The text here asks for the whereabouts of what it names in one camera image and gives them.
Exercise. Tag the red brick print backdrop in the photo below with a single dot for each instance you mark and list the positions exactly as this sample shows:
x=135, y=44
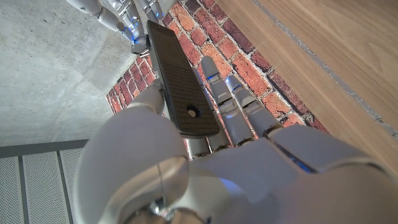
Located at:
x=217, y=46

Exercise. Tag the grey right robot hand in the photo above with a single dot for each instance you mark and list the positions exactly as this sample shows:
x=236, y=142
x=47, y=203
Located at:
x=124, y=15

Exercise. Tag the grey tape strip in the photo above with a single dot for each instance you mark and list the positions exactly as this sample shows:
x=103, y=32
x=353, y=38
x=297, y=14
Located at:
x=326, y=68

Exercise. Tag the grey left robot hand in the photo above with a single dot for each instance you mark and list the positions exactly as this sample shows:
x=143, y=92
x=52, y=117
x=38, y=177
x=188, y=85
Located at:
x=248, y=186

